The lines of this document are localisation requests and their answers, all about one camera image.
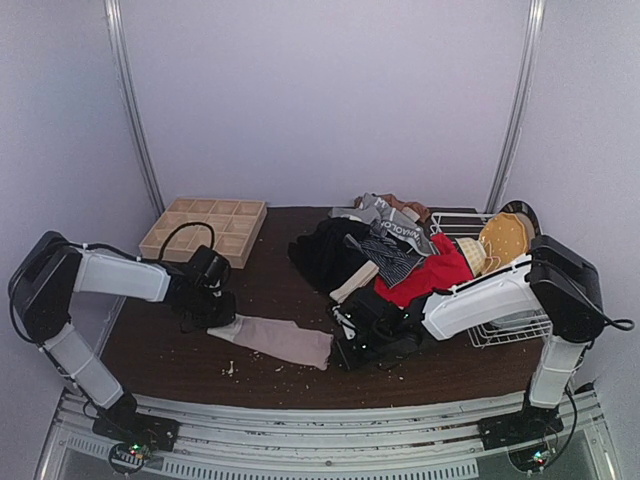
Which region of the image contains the pink and white underwear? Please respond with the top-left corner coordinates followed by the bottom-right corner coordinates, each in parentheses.
top-left (206, 314), bottom-right (333, 371)

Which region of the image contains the red underwear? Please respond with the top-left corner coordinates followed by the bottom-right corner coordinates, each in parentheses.
top-left (374, 233), bottom-right (474, 308)

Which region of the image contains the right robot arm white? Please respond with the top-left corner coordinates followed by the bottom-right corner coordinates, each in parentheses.
top-left (331, 235), bottom-right (606, 410)

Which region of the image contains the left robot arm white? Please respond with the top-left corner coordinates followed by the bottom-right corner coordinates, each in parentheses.
top-left (7, 231), bottom-right (236, 413)

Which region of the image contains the striped dark underwear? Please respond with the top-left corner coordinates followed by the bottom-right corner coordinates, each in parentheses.
top-left (344, 234), bottom-right (425, 288)

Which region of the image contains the black underwear white waistband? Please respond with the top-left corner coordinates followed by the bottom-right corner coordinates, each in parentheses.
top-left (287, 218), bottom-right (379, 304)

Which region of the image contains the grey lettered underwear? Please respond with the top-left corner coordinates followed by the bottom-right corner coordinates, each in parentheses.
top-left (329, 193), bottom-right (436, 256)

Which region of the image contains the tan beige underwear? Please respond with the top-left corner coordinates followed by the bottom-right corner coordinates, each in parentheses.
top-left (379, 194), bottom-right (431, 223)

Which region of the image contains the wooden compartment tray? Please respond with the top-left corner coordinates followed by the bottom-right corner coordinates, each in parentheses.
top-left (139, 197), bottom-right (267, 269)

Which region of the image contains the cream checkered bowl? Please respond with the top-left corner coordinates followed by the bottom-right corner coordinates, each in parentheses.
top-left (454, 237), bottom-right (501, 278)

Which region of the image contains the yellow dotted plate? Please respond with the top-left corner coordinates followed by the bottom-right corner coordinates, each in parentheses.
top-left (478, 212), bottom-right (529, 264)

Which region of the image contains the dark round plate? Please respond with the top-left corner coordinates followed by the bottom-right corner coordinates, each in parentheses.
top-left (499, 200), bottom-right (542, 241)

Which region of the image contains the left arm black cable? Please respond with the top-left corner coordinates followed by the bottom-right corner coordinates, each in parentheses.
top-left (7, 222), bottom-right (217, 341)

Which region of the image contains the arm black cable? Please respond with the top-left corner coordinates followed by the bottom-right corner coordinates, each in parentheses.
top-left (7, 222), bottom-right (217, 341)
top-left (549, 249), bottom-right (636, 471)

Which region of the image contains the white wire dish rack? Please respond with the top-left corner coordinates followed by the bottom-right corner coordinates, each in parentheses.
top-left (428, 211), bottom-right (556, 348)

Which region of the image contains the left metal frame post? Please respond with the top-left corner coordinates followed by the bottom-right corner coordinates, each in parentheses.
top-left (103, 0), bottom-right (165, 217)

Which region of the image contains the metal frame post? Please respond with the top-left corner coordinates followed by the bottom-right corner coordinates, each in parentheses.
top-left (103, 0), bottom-right (165, 217)
top-left (484, 0), bottom-right (546, 213)

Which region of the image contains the right metal frame post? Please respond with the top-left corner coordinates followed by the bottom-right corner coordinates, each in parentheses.
top-left (484, 0), bottom-right (546, 213)

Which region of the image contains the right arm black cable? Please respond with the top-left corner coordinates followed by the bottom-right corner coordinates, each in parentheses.
top-left (549, 249), bottom-right (636, 471)

